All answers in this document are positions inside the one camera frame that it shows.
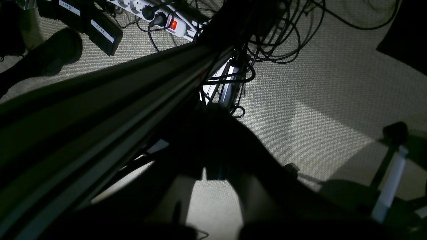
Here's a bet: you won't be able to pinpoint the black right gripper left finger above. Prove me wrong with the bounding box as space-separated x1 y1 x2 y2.
50 110 214 240

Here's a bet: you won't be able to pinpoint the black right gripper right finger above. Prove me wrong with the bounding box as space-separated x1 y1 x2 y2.
204 107 387 240

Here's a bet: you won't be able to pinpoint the black labelled box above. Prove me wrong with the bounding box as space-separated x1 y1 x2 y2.
36 0 123 56

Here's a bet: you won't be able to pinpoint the white power strip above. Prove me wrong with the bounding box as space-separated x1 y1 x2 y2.
107 0 209 41

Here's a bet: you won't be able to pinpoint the aluminium table frame beam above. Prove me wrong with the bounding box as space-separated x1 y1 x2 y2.
1 42 234 240

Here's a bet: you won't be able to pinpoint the white cylindrical post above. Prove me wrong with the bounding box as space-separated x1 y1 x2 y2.
372 145 409 224

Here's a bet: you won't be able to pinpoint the tangled black cables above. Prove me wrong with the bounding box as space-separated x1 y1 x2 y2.
137 0 401 119

